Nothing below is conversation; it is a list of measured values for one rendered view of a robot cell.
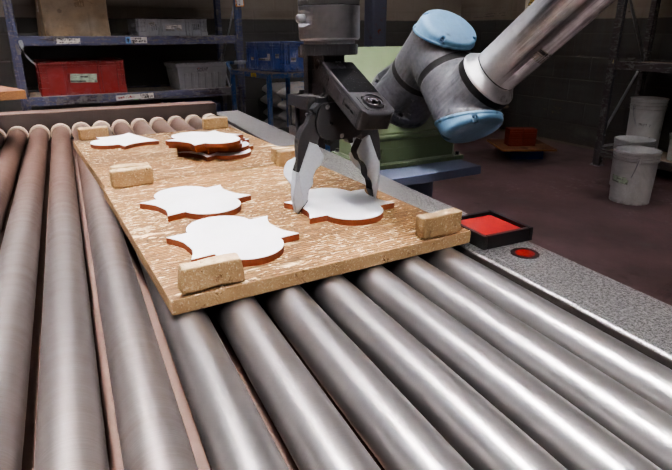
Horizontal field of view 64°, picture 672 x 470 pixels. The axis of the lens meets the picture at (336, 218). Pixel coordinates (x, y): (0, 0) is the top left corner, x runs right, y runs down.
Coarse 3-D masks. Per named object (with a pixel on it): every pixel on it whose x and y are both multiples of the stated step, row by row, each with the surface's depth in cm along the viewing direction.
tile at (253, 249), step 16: (192, 224) 63; (208, 224) 63; (224, 224) 63; (240, 224) 63; (256, 224) 63; (176, 240) 58; (192, 240) 58; (208, 240) 58; (224, 240) 58; (240, 240) 58; (256, 240) 58; (272, 240) 58; (288, 240) 60; (192, 256) 54; (208, 256) 55; (240, 256) 54; (256, 256) 54; (272, 256) 55
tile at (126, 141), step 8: (112, 136) 114; (120, 136) 114; (128, 136) 114; (136, 136) 114; (96, 144) 106; (104, 144) 106; (112, 144) 106; (120, 144) 106; (128, 144) 106; (136, 144) 108; (144, 144) 109; (152, 144) 110
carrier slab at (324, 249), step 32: (128, 192) 78; (256, 192) 78; (288, 192) 78; (128, 224) 65; (160, 224) 65; (288, 224) 65; (320, 224) 65; (384, 224) 65; (160, 256) 56; (288, 256) 56; (320, 256) 56; (352, 256) 56; (384, 256) 58; (160, 288) 50; (224, 288) 49; (256, 288) 51
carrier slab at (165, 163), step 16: (224, 128) 128; (80, 144) 111; (160, 144) 111; (256, 144) 111; (272, 144) 111; (96, 160) 97; (112, 160) 97; (128, 160) 97; (144, 160) 97; (160, 160) 97; (176, 160) 97; (192, 160) 97; (224, 160) 97; (240, 160) 97; (256, 160) 97; (96, 176) 88; (160, 176) 87; (176, 176) 87
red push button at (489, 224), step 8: (488, 216) 70; (464, 224) 67; (472, 224) 67; (480, 224) 67; (488, 224) 67; (496, 224) 67; (504, 224) 67; (512, 224) 67; (480, 232) 65; (488, 232) 65; (496, 232) 65
